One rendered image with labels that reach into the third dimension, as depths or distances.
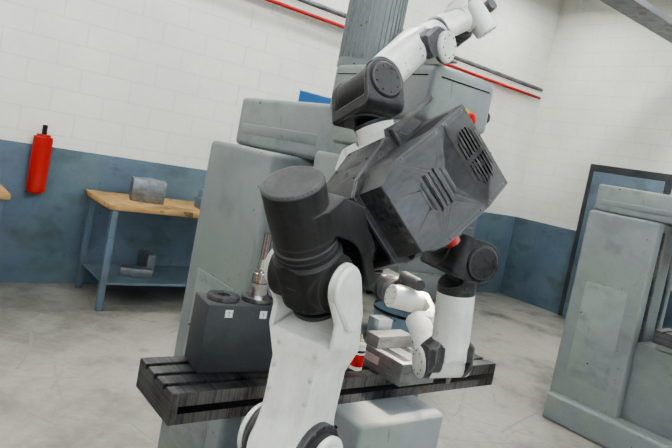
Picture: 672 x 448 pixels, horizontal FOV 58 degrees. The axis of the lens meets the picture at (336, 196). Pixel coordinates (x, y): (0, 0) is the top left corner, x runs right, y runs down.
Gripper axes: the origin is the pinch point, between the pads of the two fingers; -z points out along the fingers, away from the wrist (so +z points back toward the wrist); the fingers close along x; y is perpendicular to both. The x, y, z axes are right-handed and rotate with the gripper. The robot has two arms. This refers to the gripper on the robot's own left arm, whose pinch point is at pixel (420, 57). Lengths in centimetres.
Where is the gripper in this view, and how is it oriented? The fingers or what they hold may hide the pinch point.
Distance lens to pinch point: 190.4
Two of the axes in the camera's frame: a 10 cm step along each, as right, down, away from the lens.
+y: -1.0, -9.3, 3.6
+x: 8.3, 1.2, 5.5
